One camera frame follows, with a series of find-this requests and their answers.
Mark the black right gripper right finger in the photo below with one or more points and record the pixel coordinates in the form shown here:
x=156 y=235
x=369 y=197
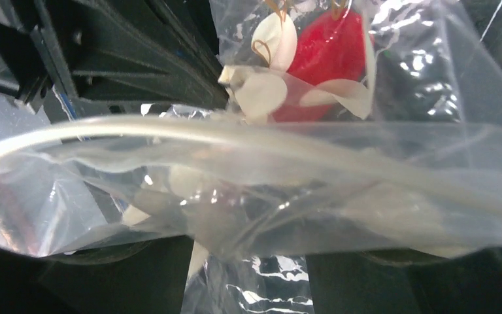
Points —
x=406 y=281

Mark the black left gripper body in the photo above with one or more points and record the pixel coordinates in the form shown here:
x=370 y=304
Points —
x=24 y=78

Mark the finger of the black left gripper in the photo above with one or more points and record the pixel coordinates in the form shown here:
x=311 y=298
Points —
x=127 y=53

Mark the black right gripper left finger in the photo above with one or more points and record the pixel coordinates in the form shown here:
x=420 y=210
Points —
x=144 y=277

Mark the fake red chili pepper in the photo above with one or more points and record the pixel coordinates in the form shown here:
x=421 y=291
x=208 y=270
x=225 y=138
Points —
x=327 y=68

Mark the clear polka dot zip bag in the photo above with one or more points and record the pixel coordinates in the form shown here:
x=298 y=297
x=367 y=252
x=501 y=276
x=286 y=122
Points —
x=422 y=172

